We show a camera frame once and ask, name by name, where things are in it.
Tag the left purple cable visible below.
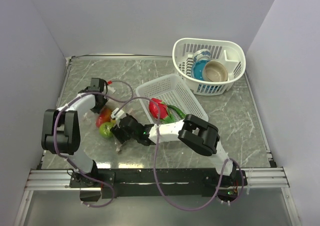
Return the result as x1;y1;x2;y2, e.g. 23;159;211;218
52;80;135;209

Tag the white rectangular perforated basket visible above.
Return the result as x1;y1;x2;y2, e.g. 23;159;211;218
135;74;209;121

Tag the aluminium frame rail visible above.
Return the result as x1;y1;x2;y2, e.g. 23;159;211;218
14;167;302;226

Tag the beige ceramic bowl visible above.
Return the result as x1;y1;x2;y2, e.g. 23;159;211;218
202;61;229;83

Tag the blue white patterned bowl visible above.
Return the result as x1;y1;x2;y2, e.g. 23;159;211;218
192;48;211;63

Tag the green fake apple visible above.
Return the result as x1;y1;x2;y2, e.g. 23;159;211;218
99;122;114;139

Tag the clear zip top bag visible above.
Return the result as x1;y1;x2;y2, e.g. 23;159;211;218
83;105;131;153

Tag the red fake dragon fruit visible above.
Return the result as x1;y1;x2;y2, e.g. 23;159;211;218
148;98;175;124

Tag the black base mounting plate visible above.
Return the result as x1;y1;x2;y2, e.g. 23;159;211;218
69;168;248;202

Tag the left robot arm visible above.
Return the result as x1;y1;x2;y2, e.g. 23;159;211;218
41;78;108;187

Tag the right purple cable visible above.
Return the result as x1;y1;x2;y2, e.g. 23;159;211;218
114;96;246;211

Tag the red fake mango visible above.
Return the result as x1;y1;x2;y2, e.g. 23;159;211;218
95;107;112;128

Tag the white oval dish rack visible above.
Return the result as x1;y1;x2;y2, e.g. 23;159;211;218
172;38;246;96

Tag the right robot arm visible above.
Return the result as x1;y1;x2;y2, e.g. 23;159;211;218
111;112;237;185

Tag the purple cable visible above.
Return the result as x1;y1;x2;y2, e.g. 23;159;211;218
52;80;135;209
114;96;246;211

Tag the green fake leafy vegetable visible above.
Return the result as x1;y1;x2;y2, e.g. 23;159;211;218
167;105;186;120

